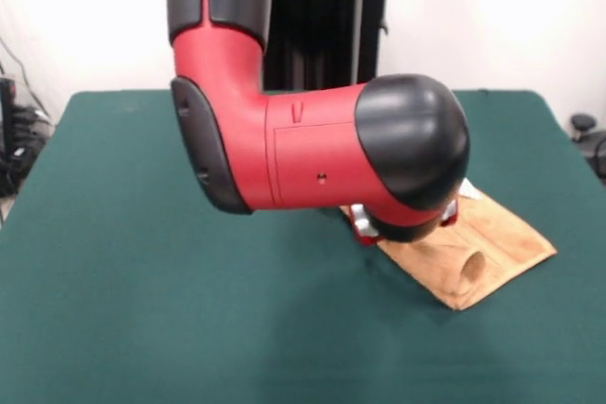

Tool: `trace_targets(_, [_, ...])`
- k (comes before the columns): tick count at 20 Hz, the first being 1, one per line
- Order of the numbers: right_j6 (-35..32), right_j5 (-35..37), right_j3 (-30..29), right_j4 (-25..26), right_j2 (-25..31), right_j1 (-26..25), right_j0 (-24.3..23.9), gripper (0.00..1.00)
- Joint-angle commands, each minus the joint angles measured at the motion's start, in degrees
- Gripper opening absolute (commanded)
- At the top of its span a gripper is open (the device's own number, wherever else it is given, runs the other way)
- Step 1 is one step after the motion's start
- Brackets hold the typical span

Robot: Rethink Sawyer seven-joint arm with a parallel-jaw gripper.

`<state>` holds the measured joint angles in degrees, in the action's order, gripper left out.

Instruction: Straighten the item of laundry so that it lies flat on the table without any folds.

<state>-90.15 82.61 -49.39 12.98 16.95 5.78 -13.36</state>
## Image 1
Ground dark green table cloth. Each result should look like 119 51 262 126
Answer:
0 89 606 404

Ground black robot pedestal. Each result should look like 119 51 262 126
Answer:
262 0 409 92

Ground black electronics box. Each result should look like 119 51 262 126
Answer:
0 75 17 145

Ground black cable bundle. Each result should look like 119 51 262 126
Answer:
0 39 57 198

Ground black office chair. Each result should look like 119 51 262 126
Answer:
569 113 606 173

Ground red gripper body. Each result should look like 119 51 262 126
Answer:
348 198 461 249

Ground orange terry towel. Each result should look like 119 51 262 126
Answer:
340 179 558 312

